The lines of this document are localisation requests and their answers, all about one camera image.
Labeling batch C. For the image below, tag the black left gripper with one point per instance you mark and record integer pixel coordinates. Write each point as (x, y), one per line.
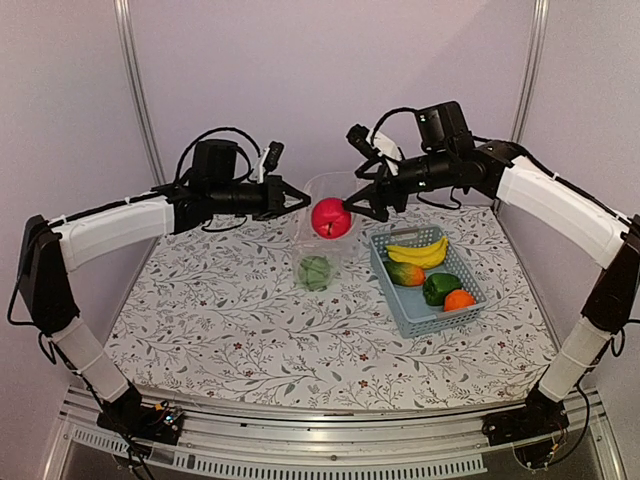
(275, 186)

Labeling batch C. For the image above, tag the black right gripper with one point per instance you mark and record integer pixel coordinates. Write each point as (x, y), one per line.
(370, 191)

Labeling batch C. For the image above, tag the red toy apple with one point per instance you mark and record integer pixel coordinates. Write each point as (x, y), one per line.
(329, 219)

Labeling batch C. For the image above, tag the clear zip top bag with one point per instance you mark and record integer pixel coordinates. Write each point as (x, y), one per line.
(306, 242)

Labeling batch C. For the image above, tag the green toy cabbage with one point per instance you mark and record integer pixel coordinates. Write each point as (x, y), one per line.
(314, 272)

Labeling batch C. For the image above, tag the orange green toy mango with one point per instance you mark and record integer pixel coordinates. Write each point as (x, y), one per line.
(404, 274)

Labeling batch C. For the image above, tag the blue perforated plastic basket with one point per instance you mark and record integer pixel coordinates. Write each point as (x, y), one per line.
(412, 315)

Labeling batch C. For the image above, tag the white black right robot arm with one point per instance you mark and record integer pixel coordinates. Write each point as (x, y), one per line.
(503, 170)

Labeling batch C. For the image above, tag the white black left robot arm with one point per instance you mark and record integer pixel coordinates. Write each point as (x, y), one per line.
(90, 270)

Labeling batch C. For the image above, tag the yellow toy banana bunch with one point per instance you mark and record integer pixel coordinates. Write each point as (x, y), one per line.
(426, 258)

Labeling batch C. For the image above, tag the green toy bell pepper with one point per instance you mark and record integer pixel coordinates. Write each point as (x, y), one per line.
(437, 286)

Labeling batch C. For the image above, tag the orange toy orange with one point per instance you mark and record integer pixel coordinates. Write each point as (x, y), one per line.
(457, 300)

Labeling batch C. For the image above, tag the floral patterned table mat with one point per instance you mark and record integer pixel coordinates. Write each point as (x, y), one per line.
(495, 358)

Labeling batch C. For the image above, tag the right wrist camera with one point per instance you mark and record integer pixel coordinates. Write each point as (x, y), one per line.
(383, 156)

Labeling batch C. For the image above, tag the aluminium front rail frame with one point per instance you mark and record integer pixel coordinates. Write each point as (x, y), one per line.
(224, 439)

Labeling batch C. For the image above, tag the right aluminium corner post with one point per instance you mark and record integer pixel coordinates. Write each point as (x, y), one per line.
(532, 66)

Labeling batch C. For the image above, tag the aluminium corner post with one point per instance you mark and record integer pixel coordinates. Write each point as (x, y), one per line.
(532, 66)
(126, 35)

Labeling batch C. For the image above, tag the left aluminium corner post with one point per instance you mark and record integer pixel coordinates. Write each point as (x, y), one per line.
(126, 35)

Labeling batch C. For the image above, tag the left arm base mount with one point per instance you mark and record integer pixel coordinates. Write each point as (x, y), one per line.
(160, 423)

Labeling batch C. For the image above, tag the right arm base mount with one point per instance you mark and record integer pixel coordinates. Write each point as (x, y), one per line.
(525, 422)

